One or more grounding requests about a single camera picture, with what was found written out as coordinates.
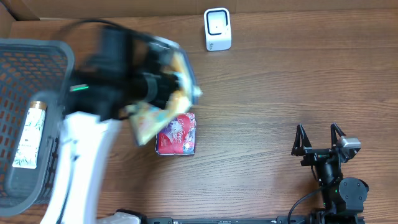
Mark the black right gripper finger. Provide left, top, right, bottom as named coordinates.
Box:
left=330, top=123, right=345, bottom=147
left=292, top=123, right=312, bottom=150

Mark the yellow snack bag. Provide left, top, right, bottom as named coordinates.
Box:
left=126, top=49, right=202, bottom=146

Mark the red purple pad pack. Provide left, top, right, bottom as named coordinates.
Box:
left=155, top=113, right=197, bottom=156

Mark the white bamboo print tube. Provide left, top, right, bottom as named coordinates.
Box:
left=12, top=101, right=47, bottom=169

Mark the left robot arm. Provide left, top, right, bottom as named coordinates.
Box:
left=42, top=22, right=198, bottom=223

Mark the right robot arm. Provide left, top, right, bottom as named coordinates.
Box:
left=287, top=123, right=369, bottom=224

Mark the white barcode scanner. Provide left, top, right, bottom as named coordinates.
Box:
left=203, top=7, right=232, bottom=52

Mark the grey plastic basket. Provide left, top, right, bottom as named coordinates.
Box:
left=1, top=39, right=75, bottom=217

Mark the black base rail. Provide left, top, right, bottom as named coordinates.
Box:
left=114, top=215, right=366, bottom=224

